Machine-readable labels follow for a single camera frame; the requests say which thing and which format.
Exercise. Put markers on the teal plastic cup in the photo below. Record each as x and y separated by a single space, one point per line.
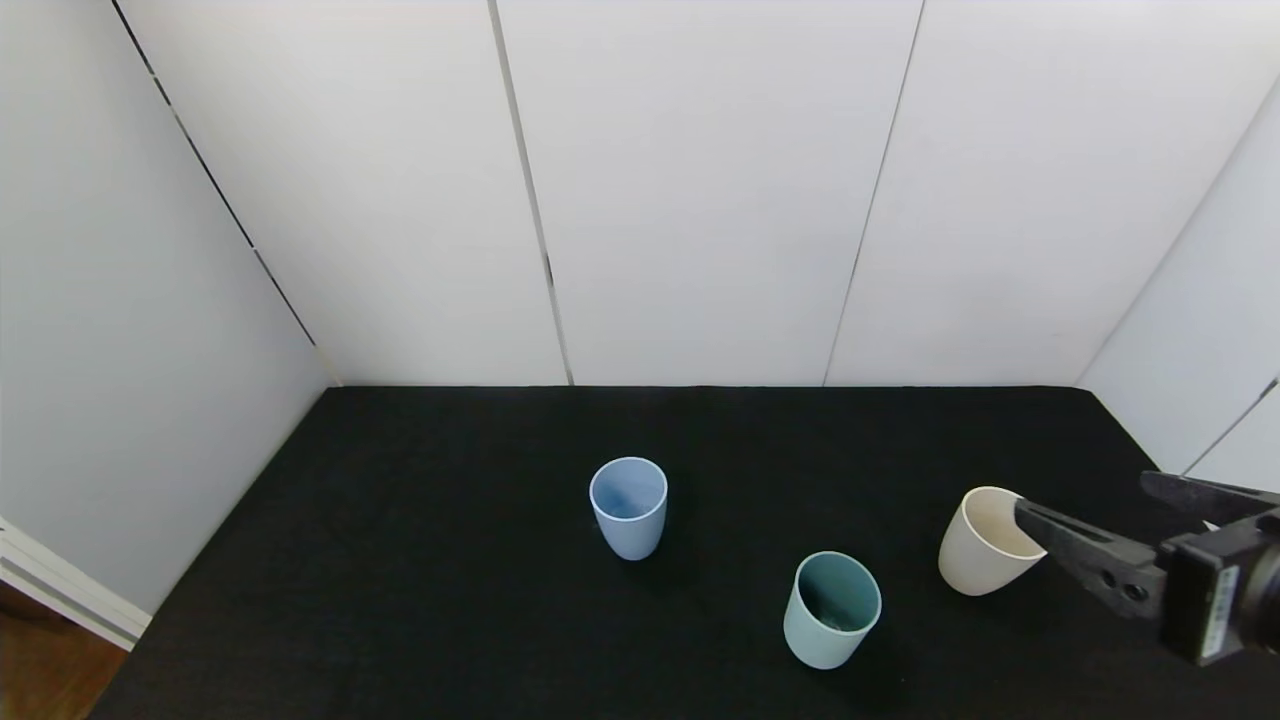
815 640

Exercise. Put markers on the black felt table cover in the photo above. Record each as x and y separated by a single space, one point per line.
450 600

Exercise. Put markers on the light blue plastic cup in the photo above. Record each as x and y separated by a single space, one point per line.
630 535

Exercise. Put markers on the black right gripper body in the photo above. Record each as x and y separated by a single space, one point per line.
1212 598

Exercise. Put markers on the cream plastic cup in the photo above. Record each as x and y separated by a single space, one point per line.
970 560

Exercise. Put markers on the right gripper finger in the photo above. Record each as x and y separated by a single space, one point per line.
1100 565
1210 497

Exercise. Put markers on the white wall baseboard trim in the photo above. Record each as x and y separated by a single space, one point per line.
70 590

